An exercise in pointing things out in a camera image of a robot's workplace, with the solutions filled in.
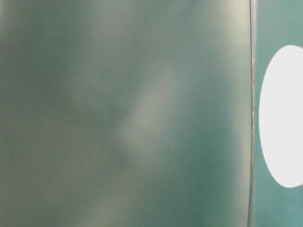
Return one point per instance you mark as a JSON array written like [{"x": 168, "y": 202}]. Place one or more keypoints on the white round bowl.
[{"x": 280, "y": 116}]

